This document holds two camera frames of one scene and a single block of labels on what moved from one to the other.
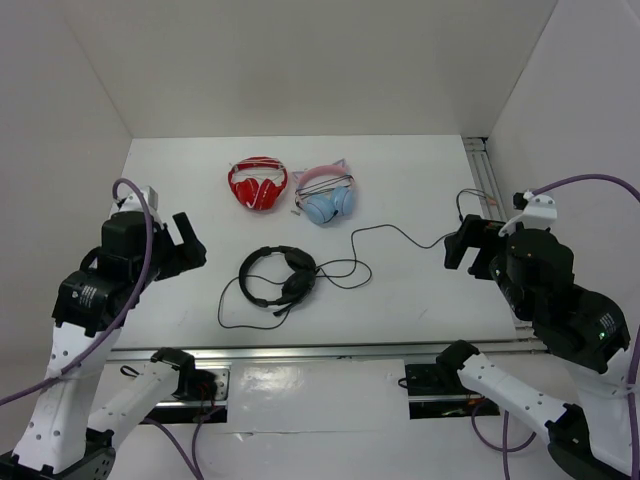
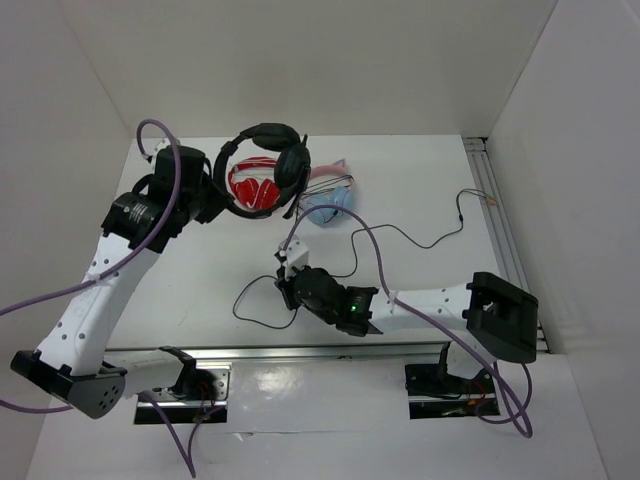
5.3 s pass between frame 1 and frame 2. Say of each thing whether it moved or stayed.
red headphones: stayed
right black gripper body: moved
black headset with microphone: moved
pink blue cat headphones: stayed
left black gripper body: moved
